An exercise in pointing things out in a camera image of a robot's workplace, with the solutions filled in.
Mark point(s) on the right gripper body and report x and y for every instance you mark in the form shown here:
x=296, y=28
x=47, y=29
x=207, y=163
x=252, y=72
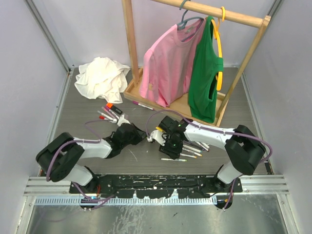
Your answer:
x=172, y=146

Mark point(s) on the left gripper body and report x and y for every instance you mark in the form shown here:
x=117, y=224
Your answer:
x=135, y=138

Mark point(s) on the teal cap marker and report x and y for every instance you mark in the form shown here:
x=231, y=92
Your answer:
x=192, y=148

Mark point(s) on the green cap marker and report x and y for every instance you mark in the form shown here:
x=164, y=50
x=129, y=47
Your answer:
x=177, y=160

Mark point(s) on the yellow cap marker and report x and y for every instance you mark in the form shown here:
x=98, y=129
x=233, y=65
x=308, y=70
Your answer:
x=193, y=152

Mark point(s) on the magenta cap marker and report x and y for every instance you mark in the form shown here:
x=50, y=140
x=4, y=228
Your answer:
x=142, y=105

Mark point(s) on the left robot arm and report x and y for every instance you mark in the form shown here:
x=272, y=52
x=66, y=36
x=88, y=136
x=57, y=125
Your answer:
x=59, y=159

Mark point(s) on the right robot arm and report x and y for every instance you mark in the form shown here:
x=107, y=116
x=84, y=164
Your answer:
x=244, y=150

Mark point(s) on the orange black highlighter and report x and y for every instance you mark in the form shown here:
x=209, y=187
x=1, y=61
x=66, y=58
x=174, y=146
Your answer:
x=114, y=108

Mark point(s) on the red cap marker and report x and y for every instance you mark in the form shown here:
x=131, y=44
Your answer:
x=114, y=121

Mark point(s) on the pink cap marker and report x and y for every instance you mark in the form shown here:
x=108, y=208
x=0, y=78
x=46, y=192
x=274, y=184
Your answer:
x=109, y=114

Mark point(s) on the green tank top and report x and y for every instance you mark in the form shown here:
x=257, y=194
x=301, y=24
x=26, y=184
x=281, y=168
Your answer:
x=202, y=95

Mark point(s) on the white crumpled cloth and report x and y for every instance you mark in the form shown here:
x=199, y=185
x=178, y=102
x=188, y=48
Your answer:
x=102, y=78

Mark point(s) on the pink t-shirt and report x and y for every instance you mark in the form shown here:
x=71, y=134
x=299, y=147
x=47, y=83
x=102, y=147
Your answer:
x=168, y=64

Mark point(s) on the yellow clothes hanger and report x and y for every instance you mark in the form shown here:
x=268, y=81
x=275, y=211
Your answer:
x=216, y=34

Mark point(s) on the grey clothes hanger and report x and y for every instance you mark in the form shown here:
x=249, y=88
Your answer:
x=183, y=24

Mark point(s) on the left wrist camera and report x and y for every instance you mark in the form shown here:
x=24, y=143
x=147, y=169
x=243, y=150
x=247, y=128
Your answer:
x=123, y=119

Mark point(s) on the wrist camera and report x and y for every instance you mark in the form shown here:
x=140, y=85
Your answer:
x=158, y=136
x=123, y=119

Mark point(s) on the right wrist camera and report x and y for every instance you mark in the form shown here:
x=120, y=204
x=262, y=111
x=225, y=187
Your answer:
x=158, y=136

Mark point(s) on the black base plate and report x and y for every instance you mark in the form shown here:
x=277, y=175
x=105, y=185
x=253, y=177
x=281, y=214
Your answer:
x=155, y=186

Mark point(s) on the grey cable duct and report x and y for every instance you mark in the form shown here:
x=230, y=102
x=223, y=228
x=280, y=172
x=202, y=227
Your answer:
x=80, y=200

